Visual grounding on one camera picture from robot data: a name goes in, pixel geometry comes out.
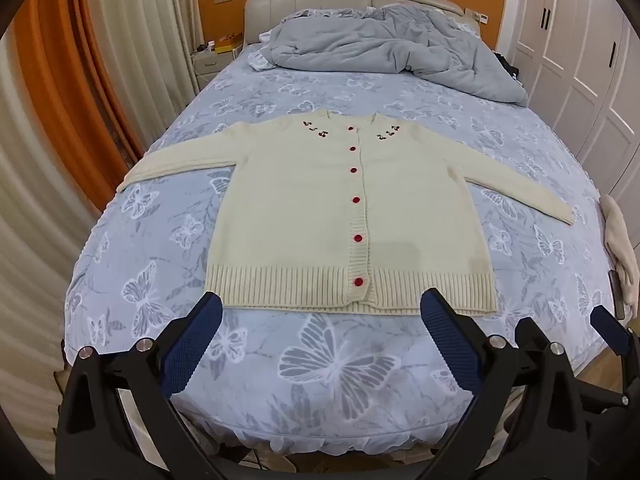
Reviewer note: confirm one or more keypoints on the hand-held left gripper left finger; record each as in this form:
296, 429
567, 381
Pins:
192, 340

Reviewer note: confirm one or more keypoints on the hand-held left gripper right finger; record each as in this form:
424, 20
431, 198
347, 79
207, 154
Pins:
450, 335

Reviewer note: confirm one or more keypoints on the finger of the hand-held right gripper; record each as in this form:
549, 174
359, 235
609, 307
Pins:
610, 332
530, 332

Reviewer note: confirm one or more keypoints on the cream knit cardigan red buttons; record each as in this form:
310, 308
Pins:
300, 210

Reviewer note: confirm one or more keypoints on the cream cloth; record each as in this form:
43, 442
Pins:
620, 245

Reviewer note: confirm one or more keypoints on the bed with butterfly print sheet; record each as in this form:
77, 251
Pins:
340, 370

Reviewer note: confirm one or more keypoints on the black clothing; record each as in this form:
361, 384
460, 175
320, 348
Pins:
507, 66

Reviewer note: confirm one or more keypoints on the white nightstand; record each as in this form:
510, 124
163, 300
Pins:
212, 67

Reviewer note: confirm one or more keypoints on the white panelled wardrobe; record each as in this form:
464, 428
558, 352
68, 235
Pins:
575, 60

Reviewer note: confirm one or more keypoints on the orange curtain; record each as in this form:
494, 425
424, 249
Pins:
65, 85

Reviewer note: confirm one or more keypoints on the white ruffled pillow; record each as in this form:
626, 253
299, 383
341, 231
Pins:
260, 60

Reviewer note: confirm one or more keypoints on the grey duvet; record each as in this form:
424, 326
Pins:
375, 45

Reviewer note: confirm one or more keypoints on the yellow box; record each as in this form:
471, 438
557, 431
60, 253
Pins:
229, 42

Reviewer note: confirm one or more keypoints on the white sheer curtain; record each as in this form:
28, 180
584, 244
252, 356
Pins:
150, 25

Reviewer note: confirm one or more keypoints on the beige padded headboard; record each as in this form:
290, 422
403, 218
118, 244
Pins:
320, 0

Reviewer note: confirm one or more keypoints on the white wall switch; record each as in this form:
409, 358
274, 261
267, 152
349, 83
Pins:
482, 16

